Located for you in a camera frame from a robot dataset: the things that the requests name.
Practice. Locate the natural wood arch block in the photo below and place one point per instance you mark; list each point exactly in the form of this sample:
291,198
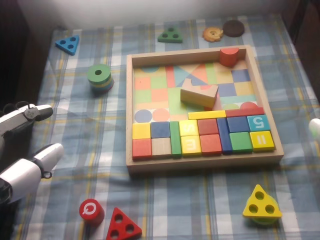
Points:
198,96

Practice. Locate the yellow three-hole triangle block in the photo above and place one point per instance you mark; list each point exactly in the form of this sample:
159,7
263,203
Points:
261,203

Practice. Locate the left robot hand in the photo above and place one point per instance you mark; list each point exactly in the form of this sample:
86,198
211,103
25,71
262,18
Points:
20,175

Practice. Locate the blue plaid table cloth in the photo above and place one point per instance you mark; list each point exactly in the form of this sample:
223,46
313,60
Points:
75,125

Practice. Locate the red Q letter cylinder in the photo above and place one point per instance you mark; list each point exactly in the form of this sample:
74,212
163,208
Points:
91,211

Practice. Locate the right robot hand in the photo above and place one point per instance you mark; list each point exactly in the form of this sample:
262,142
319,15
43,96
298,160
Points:
315,128

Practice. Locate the flower-shaped toy cookie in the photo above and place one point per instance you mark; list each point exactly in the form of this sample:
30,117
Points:
212,34

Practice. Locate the blue three-hole triangle block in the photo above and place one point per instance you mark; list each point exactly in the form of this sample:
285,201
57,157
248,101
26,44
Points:
67,45

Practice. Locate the green three-hole triangle block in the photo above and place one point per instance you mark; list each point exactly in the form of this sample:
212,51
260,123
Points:
170,36

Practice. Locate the round brown toy cookie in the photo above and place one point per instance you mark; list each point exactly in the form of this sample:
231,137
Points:
233,28

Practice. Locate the white backdrop panel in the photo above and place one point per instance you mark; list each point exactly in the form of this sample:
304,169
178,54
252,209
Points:
150,10

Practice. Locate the red half-cylinder block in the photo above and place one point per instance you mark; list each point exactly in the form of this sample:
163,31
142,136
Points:
228,57

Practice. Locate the red three-hole triangle block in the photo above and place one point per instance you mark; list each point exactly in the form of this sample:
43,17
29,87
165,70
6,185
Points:
122,225

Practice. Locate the square wooden tray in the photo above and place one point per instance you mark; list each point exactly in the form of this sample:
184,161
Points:
200,163

